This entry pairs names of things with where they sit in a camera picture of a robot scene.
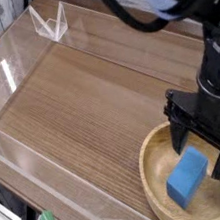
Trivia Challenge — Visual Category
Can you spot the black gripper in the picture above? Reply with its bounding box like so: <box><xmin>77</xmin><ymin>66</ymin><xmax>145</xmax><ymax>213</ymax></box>
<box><xmin>164</xmin><ymin>70</ymin><xmax>220</xmax><ymax>181</ymax></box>

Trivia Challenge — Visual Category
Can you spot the blue rectangular block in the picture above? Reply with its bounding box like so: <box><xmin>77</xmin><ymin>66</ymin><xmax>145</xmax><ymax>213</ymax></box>
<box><xmin>166</xmin><ymin>146</ymin><xmax>208</xmax><ymax>209</ymax></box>

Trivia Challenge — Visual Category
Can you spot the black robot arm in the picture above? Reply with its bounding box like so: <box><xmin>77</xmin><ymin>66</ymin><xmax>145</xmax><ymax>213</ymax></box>
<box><xmin>102</xmin><ymin>0</ymin><xmax>220</xmax><ymax>180</ymax></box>

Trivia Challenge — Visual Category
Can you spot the brown wooden bowl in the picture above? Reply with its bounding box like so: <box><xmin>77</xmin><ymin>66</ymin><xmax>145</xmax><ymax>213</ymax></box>
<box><xmin>139</xmin><ymin>123</ymin><xmax>220</xmax><ymax>220</ymax></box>

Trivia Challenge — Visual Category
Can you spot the clear acrylic tray wall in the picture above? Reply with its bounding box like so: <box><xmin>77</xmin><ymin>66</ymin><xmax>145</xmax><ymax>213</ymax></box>
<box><xmin>0</xmin><ymin>130</ymin><xmax>151</xmax><ymax>220</ymax></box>

